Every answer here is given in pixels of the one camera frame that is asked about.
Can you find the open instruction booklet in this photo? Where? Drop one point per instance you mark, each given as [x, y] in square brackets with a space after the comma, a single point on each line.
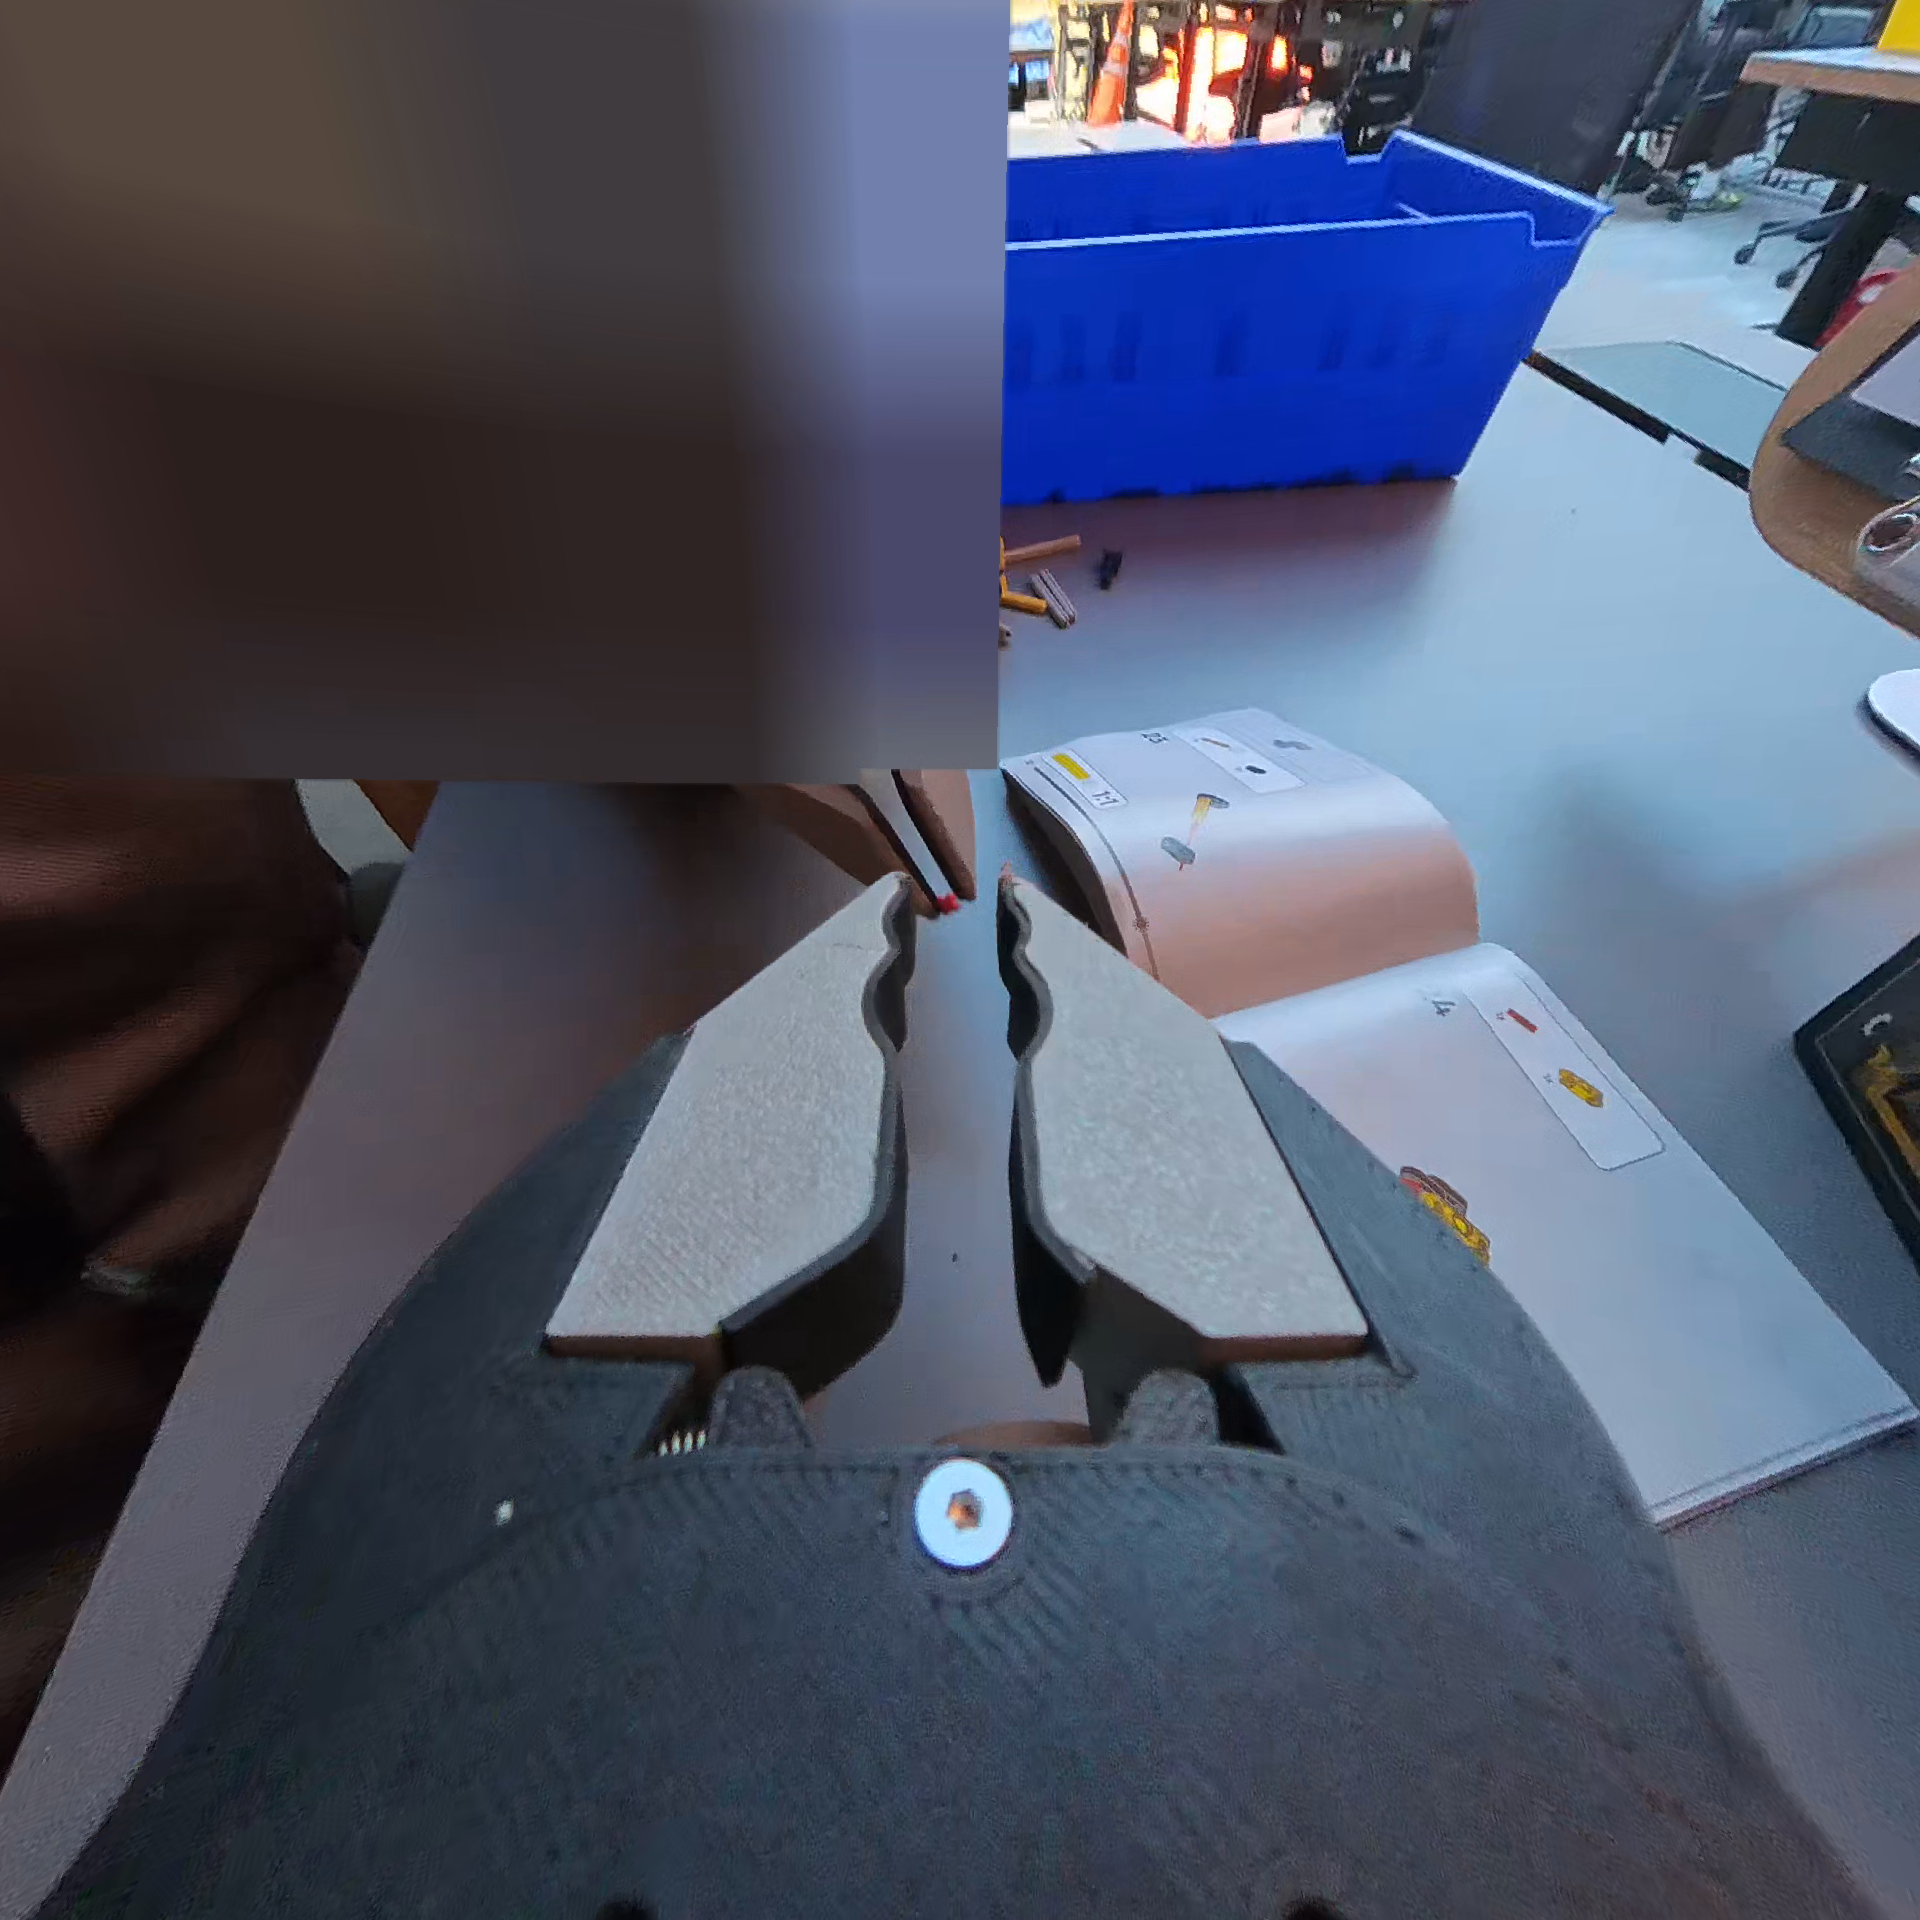
[1651, 1291]

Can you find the orange traffic cone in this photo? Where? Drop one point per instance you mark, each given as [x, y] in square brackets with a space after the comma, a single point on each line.
[1112, 75]

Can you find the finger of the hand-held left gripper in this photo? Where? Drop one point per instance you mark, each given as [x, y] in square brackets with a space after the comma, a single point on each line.
[841, 824]
[949, 824]

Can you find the blue plastic bin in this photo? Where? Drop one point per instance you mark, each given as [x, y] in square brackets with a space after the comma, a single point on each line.
[1275, 360]

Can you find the torn black toy box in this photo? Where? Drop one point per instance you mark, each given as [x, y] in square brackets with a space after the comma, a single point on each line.
[1874, 1080]

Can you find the white printed instruction sheet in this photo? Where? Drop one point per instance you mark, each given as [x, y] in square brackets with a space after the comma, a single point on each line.
[1892, 382]

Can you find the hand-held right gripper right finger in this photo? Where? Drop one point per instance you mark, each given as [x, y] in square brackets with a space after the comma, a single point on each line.
[1171, 1170]

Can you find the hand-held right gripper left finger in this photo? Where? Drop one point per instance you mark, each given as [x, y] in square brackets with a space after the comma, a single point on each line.
[750, 1155]

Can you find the grey-green flat panel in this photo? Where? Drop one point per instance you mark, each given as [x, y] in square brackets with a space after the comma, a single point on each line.
[1664, 399]

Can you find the black mesh office chair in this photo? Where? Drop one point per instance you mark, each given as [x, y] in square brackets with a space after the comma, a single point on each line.
[1545, 75]

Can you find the grey brick axle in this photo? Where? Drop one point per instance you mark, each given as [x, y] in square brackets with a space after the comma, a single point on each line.
[1053, 597]

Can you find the wooden top desk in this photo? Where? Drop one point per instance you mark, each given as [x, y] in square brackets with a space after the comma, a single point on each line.
[1844, 135]

